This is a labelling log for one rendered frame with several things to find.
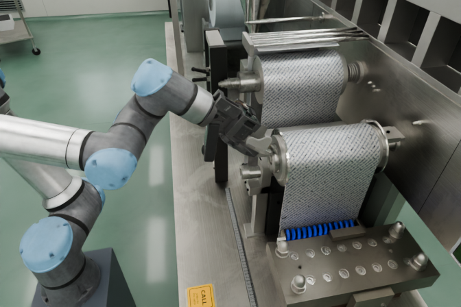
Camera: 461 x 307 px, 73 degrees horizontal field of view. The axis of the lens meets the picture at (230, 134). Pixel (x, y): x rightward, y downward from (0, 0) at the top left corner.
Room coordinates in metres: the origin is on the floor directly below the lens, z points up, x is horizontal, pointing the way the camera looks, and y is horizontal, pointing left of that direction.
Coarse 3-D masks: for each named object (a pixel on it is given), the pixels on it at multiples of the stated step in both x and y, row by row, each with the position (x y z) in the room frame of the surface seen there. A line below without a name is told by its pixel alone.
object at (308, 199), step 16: (320, 176) 0.55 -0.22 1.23; (336, 176) 0.55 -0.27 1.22; (352, 176) 0.56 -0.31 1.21; (368, 176) 0.57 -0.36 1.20; (288, 192) 0.53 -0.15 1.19; (304, 192) 0.54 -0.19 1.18; (320, 192) 0.55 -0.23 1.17; (336, 192) 0.56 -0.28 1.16; (352, 192) 0.56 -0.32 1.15; (288, 208) 0.53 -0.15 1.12; (304, 208) 0.54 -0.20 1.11; (320, 208) 0.55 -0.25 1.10; (336, 208) 0.56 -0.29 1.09; (352, 208) 0.57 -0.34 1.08; (288, 224) 0.53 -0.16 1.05
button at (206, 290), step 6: (192, 288) 0.42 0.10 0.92; (198, 288) 0.42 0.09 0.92; (204, 288) 0.42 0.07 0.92; (210, 288) 0.42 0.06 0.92; (192, 294) 0.40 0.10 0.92; (198, 294) 0.40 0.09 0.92; (204, 294) 0.40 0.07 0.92; (210, 294) 0.40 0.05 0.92; (192, 300) 0.39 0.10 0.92; (198, 300) 0.39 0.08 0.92; (204, 300) 0.39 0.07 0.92; (210, 300) 0.39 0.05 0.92; (192, 306) 0.37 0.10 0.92; (198, 306) 0.37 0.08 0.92; (204, 306) 0.37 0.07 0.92; (210, 306) 0.37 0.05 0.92
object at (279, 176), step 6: (372, 126) 0.65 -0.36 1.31; (276, 138) 0.60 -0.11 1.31; (378, 138) 0.61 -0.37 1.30; (276, 144) 0.59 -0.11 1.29; (282, 150) 0.56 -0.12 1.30; (282, 156) 0.55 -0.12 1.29; (282, 162) 0.54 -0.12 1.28; (378, 162) 0.58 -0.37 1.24; (282, 168) 0.54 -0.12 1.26; (276, 174) 0.57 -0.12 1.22; (282, 174) 0.53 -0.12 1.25
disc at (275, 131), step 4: (276, 128) 0.63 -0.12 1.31; (272, 132) 0.65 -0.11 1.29; (276, 132) 0.62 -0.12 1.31; (280, 132) 0.60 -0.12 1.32; (280, 136) 0.59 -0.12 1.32; (284, 140) 0.57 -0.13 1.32; (284, 144) 0.56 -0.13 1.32; (284, 148) 0.56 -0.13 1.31; (284, 152) 0.56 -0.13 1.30; (288, 156) 0.54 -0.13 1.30; (288, 160) 0.53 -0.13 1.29; (288, 164) 0.53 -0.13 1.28; (288, 168) 0.52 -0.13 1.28; (288, 172) 0.52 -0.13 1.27; (288, 176) 0.52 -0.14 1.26; (280, 180) 0.56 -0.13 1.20; (284, 180) 0.53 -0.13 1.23; (288, 180) 0.52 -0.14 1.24; (280, 184) 0.55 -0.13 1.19; (284, 184) 0.53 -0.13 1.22
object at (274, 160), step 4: (272, 144) 0.60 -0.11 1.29; (268, 148) 0.61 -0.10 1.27; (272, 148) 0.58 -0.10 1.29; (276, 148) 0.58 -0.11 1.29; (272, 152) 0.58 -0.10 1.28; (276, 152) 0.57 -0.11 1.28; (268, 156) 0.60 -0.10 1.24; (272, 156) 0.57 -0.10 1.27; (276, 156) 0.56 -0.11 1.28; (268, 160) 0.60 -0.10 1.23; (272, 160) 0.57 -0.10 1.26; (276, 160) 0.56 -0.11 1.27; (268, 164) 0.60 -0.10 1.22; (272, 164) 0.57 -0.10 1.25; (276, 164) 0.55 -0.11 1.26; (272, 168) 0.56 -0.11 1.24; (276, 168) 0.55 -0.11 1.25; (272, 172) 0.56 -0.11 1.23; (276, 172) 0.56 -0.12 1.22
